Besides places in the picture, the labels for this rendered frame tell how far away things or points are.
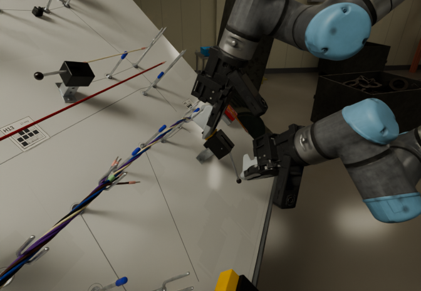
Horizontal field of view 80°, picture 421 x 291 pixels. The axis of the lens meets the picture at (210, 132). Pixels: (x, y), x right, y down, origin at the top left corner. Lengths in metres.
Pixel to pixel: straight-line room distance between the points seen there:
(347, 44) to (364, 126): 0.12
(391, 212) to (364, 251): 1.58
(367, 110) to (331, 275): 1.50
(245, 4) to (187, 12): 5.31
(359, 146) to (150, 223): 0.38
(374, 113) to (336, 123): 0.06
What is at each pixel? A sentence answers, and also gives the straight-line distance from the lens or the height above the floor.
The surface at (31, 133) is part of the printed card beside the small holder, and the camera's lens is 0.50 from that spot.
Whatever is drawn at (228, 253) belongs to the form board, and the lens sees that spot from 0.62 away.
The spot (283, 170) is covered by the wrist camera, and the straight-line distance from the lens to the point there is 0.54.
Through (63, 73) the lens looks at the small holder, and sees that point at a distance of 0.52.
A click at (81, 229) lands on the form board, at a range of 0.45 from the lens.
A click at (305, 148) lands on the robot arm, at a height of 1.19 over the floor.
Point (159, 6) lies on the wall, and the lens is 5.82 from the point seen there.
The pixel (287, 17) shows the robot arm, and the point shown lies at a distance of 0.53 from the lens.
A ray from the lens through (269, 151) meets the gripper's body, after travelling 0.55.
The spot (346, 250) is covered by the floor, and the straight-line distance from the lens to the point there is 2.01.
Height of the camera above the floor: 1.42
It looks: 27 degrees down
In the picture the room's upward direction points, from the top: straight up
